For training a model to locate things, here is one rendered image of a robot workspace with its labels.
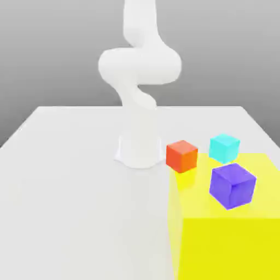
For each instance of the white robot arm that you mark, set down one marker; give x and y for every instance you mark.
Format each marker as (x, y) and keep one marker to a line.
(140, 65)

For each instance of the small orange cube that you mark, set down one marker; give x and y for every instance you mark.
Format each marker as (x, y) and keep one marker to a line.
(181, 156)

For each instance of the small cyan cube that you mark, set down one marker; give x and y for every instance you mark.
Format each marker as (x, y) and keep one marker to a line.
(223, 148)

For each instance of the small purple cube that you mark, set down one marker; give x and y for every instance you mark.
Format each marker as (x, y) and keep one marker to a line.
(231, 187)

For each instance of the large yellow box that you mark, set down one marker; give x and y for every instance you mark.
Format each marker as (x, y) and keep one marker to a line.
(229, 245)

